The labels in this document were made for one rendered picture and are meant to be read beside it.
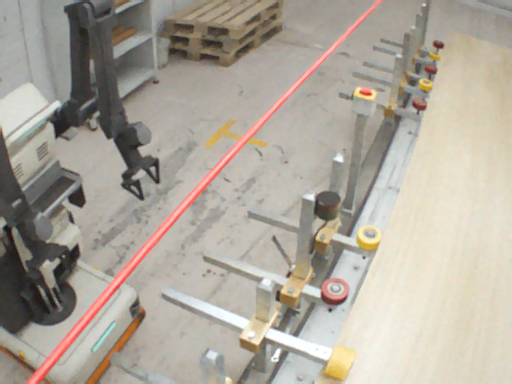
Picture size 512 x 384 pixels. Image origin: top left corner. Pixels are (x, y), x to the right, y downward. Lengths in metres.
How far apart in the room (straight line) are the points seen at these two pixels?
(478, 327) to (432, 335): 0.16
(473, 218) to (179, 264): 1.59
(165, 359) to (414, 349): 1.32
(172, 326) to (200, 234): 0.66
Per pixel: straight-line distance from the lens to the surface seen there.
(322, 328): 1.62
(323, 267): 1.68
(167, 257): 2.68
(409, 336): 1.31
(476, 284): 1.50
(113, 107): 1.40
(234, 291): 2.49
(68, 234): 1.73
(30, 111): 1.40
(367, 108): 1.59
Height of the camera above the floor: 1.94
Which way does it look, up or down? 40 degrees down
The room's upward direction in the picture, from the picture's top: 1 degrees clockwise
